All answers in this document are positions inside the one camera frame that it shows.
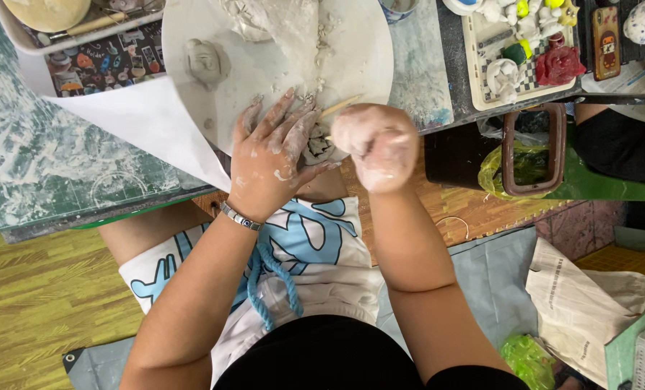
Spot yellow green plastic bag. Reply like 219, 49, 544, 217
477, 140, 552, 200

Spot beige round sponge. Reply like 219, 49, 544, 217
3, 0, 92, 33

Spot thin wooden sculpting stick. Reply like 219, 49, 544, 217
319, 95, 364, 118

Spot white paper sheet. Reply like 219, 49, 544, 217
43, 75, 232, 194

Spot grey clay face figure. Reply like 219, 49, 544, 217
184, 38, 231, 87

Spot person's right hand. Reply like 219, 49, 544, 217
330, 102, 421, 194

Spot round white work board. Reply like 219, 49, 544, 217
161, 0, 395, 163

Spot black shirt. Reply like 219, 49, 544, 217
212, 315, 530, 390

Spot printed picture sheet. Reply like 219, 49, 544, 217
45, 21, 166, 98

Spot white plastic tray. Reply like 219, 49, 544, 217
0, 0, 166, 56

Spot phone with orange case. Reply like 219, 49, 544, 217
592, 6, 622, 82

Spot brown rimmed waste bin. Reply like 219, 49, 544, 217
501, 102, 568, 197

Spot yellow star clay figure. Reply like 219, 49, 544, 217
558, 0, 580, 28

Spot checkered white tray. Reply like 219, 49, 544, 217
460, 0, 581, 112

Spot bright green plastic bag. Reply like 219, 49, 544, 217
498, 333, 557, 390

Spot person's left hand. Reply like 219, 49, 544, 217
229, 88, 341, 221

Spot green cutting mat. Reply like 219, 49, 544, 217
0, 0, 217, 232

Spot blue patterned cup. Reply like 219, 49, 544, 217
379, 0, 420, 25

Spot blue braided cord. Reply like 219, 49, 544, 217
245, 242, 305, 332

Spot green board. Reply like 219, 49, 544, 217
604, 292, 645, 390

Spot white shorts with blue print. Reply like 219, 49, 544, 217
118, 196, 385, 386

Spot crumpled newspaper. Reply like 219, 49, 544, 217
525, 237, 645, 389

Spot small grey clay piece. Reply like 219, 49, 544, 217
301, 125, 338, 166

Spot group of white clay figures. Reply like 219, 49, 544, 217
476, 0, 566, 40

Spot red clay figure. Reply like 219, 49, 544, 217
535, 45, 587, 86

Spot grey tarp sheet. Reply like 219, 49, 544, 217
62, 226, 541, 390

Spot yellow plastic crate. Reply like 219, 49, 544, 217
574, 244, 645, 278

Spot grey stained cloth mat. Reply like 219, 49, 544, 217
388, 0, 455, 132

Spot wooden handled tool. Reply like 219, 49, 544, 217
49, 12, 128, 41

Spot white clay animal figure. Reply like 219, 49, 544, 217
486, 58, 527, 104

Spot silver link bracelet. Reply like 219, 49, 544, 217
219, 201, 265, 233

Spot printed paper sheet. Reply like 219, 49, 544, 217
581, 54, 645, 131

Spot large grey clay lump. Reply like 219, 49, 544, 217
219, 0, 331, 66

